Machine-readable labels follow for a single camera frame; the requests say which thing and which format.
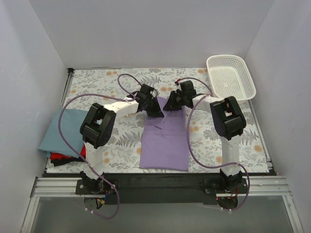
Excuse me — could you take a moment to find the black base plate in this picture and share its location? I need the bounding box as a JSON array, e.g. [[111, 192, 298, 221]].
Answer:
[[75, 173, 248, 205]]

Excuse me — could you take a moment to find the purple t shirt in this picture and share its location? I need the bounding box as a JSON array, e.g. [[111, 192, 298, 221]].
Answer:
[[139, 107, 190, 171]]

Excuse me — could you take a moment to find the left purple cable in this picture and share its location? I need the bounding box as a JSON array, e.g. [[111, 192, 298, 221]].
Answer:
[[58, 74, 146, 219]]

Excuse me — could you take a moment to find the folded black t shirt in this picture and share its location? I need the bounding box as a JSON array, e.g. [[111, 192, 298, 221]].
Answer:
[[50, 156, 83, 166]]

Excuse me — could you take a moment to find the folded red t shirt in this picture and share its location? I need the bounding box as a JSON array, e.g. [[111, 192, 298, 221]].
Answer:
[[49, 144, 88, 161]]

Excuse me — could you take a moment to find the folded teal t shirt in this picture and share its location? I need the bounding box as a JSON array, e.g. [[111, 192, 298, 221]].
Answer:
[[38, 107, 89, 158]]

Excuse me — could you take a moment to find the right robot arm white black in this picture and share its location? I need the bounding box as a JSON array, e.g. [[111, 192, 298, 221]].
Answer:
[[163, 79, 246, 193]]

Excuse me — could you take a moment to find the floral patterned table mat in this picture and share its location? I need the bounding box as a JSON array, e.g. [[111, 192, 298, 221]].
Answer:
[[65, 68, 268, 173]]

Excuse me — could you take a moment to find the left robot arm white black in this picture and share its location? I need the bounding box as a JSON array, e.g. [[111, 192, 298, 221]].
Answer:
[[80, 84, 164, 194]]

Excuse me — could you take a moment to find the white plastic perforated basket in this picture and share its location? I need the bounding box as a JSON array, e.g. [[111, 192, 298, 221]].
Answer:
[[206, 54, 256, 103]]

